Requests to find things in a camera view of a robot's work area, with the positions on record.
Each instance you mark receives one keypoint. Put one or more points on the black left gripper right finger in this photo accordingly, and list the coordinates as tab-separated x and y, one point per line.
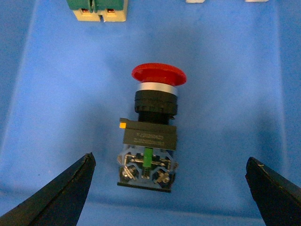
278	199

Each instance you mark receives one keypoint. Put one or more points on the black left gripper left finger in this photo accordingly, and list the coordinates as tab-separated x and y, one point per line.
58	203

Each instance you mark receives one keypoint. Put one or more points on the red emergency stop button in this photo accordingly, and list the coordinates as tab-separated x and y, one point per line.
147	159

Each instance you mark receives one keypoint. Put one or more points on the blue plastic tray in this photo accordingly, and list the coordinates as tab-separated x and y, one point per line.
64	85

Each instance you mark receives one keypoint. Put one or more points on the white circuit breaker block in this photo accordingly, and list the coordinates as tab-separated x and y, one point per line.
202	1

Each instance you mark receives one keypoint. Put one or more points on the green knife switch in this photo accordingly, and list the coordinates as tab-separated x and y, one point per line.
95	10

